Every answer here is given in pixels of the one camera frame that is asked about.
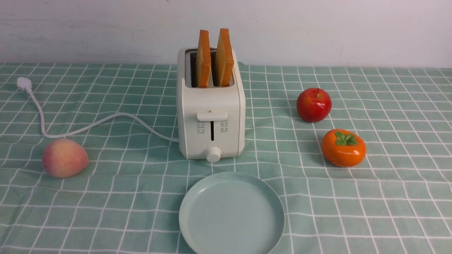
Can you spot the toast slice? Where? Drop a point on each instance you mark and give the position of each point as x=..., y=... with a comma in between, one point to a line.
x=203, y=61
x=224, y=61

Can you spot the white two-slot toaster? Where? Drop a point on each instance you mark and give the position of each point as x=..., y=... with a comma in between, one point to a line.
x=210, y=120

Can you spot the light green round plate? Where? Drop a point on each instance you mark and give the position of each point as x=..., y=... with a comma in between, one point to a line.
x=231, y=213

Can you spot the red apple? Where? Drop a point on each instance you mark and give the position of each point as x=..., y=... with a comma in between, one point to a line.
x=313, y=105

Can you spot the orange persimmon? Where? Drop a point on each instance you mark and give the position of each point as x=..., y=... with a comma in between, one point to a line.
x=343, y=148

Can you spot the pink peach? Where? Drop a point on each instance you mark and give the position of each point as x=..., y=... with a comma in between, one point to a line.
x=63, y=158

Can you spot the green checkered tablecloth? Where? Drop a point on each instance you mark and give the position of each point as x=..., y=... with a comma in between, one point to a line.
x=396, y=201

